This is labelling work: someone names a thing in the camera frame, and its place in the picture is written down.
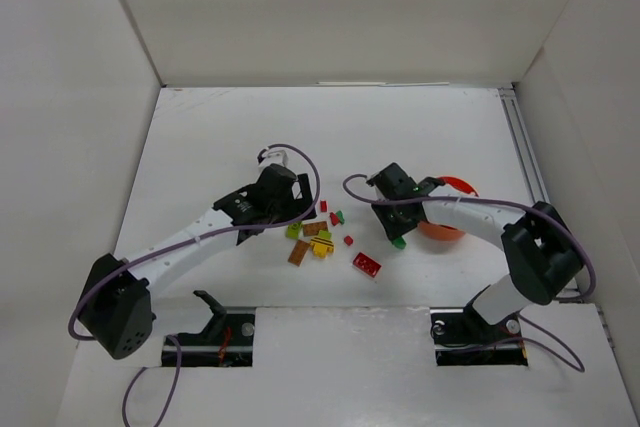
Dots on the brown lego plate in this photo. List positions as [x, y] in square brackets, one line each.
[298, 253]
[312, 229]

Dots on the lime green square lego brick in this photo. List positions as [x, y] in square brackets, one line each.
[293, 231]

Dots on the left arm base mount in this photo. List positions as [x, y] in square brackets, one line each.
[201, 332]

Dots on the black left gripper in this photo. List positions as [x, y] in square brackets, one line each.
[304, 194]

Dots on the brown lego plate upper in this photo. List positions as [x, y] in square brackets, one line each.
[312, 229]

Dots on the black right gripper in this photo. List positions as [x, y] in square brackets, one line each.
[388, 226]

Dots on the orange divided round container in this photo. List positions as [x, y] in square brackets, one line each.
[444, 227]

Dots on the red lego plate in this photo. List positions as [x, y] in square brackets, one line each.
[366, 265]

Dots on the lime green sloped lego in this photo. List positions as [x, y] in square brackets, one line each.
[326, 235]

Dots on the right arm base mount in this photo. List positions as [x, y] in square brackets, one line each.
[462, 338]

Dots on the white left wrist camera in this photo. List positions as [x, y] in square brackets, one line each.
[272, 156]

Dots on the yellow striped lego piece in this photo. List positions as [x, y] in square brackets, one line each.
[321, 247]

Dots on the brown lego plate lower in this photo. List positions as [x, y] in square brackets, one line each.
[298, 253]

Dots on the green large lego brick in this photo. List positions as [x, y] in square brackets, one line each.
[399, 243]

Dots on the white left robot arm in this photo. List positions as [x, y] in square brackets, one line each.
[117, 303]

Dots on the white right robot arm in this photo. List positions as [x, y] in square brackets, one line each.
[540, 255]

